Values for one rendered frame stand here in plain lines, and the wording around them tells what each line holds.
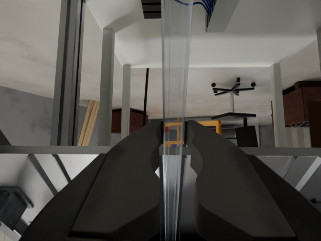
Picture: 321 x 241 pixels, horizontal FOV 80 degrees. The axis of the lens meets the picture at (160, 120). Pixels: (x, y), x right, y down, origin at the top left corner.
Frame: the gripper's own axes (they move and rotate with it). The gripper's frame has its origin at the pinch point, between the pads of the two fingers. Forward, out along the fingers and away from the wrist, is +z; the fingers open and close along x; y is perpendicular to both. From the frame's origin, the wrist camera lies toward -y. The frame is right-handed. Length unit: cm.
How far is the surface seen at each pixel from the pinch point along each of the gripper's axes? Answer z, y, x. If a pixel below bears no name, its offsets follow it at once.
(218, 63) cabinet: 75, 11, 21
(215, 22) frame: 43.5, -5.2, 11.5
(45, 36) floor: 176, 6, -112
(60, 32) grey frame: 35.7, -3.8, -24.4
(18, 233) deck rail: 3.1, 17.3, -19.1
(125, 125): 60, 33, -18
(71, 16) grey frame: 37.9, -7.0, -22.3
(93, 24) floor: 163, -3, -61
